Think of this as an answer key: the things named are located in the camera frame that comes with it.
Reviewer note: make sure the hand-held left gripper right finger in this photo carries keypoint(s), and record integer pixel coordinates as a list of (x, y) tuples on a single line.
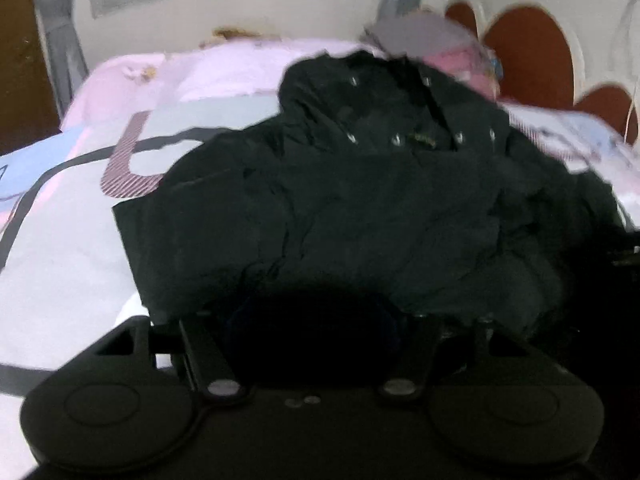
[(410, 355)]

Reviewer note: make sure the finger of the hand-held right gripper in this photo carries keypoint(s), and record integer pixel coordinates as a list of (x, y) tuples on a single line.
[(627, 256)]

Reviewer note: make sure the black zip jacket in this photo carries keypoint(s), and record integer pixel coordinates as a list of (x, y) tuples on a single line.
[(350, 200)]

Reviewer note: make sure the brown wooden door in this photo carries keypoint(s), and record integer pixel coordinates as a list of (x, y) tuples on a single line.
[(22, 70)]

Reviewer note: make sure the brown and white headboard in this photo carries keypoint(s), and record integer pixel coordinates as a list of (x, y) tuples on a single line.
[(530, 45)]

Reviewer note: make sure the pink blanket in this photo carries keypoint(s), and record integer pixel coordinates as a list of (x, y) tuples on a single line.
[(220, 67)]

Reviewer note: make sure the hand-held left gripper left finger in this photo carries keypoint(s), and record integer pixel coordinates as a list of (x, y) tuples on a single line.
[(210, 355)]

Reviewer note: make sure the patterned pastel bed sheet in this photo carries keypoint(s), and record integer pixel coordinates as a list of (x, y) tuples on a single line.
[(65, 240)]

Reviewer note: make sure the pile of folded clothes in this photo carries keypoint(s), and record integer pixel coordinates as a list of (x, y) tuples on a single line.
[(440, 45)]

